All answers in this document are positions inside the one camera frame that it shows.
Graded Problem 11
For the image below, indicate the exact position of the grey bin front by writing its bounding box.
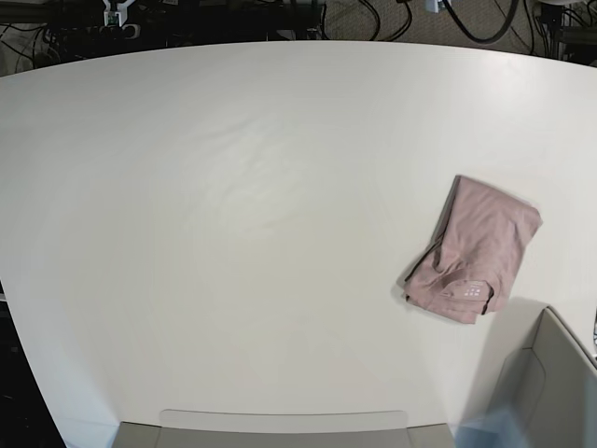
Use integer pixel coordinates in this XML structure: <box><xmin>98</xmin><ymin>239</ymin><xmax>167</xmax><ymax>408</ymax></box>
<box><xmin>113</xmin><ymin>409</ymin><xmax>455</xmax><ymax>447</ymax></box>

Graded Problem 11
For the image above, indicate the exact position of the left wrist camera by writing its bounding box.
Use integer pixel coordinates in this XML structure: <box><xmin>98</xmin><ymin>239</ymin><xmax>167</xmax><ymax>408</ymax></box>
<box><xmin>424</xmin><ymin>0</ymin><xmax>445</xmax><ymax>14</ymax></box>

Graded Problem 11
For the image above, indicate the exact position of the pink T-shirt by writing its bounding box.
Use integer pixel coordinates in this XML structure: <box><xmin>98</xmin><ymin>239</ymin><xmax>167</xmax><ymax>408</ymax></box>
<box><xmin>404</xmin><ymin>175</ymin><xmax>542</xmax><ymax>325</ymax></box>

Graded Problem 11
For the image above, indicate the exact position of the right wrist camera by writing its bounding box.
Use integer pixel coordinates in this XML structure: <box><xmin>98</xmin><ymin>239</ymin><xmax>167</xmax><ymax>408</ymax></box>
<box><xmin>103</xmin><ymin>0</ymin><xmax>135</xmax><ymax>27</ymax></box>

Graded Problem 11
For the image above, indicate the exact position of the grey bin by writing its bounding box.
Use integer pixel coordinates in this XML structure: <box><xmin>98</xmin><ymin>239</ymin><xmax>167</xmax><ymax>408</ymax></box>
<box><xmin>488</xmin><ymin>307</ymin><xmax>596</xmax><ymax>447</ymax></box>
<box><xmin>113</xmin><ymin>409</ymin><xmax>455</xmax><ymax>447</ymax></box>

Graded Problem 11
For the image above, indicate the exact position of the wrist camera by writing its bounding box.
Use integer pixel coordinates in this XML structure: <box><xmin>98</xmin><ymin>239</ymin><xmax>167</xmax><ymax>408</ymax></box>
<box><xmin>424</xmin><ymin>0</ymin><xmax>445</xmax><ymax>14</ymax></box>
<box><xmin>103</xmin><ymin>0</ymin><xmax>135</xmax><ymax>27</ymax></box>

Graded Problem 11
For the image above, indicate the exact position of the blue cloth in bin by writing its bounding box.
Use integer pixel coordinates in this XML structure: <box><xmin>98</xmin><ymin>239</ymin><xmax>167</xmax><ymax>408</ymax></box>
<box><xmin>454</xmin><ymin>406</ymin><xmax>532</xmax><ymax>448</ymax></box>

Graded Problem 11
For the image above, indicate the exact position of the grey bin right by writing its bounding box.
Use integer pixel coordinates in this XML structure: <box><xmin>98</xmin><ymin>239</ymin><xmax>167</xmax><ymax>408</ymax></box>
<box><xmin>488</xmin><ymin>307</ymin><xmax>596</xmax><ymax>447</ymax></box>

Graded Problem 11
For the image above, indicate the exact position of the thick black cable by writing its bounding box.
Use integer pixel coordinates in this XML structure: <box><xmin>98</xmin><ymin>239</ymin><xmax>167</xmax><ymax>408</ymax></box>
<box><xmin>440</xmin><ymin>0</ymin><xmax>523</xmax><ymax>46</ymax></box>

